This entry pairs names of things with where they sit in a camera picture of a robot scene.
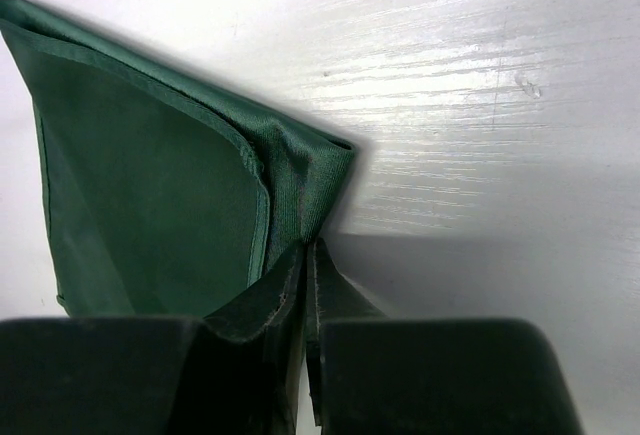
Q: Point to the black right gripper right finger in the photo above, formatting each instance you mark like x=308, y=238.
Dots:
x=370, y=374

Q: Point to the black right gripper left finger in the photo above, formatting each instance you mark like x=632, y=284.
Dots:
x=222, y=374

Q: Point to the dark green cloth napkin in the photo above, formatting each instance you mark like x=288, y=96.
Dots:
x=162, y=194

